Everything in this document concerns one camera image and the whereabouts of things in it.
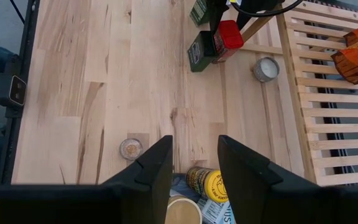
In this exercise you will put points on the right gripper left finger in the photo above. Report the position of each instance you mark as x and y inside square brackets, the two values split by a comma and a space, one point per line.
[120, 202]

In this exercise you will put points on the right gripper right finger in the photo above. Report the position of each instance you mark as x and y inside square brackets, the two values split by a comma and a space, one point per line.
[275, 202]

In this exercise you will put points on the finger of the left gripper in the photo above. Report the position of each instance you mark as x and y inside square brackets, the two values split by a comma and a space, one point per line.
[245, 20]
[217, 14]

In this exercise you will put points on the green-lid spice jar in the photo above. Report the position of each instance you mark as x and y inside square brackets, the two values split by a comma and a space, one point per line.
[200, 11]

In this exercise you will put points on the red-lid smoked paprika tin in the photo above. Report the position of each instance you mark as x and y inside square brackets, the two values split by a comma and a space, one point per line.
[228, 37]

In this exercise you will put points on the green black pepper tin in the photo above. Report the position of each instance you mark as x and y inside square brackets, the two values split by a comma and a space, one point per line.
[200, 53]

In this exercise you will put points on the tan-lid furikake jar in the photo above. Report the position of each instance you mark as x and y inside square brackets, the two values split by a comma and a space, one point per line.
[182, 211]

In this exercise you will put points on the yellow-lid crunchy onion jar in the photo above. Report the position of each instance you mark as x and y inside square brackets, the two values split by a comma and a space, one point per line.
[208, 183]

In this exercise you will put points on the wooden slatted shelf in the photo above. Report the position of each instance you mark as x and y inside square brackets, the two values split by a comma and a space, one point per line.
[337, 112]

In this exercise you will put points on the small speckled candle cup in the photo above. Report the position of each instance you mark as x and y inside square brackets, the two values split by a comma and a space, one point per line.
[266, 69]

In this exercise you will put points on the black table-level camera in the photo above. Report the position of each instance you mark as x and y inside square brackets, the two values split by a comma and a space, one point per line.
[9, 90]

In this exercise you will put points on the black aluminium table frame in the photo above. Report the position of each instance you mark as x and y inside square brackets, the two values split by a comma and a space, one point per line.
[26, 46]

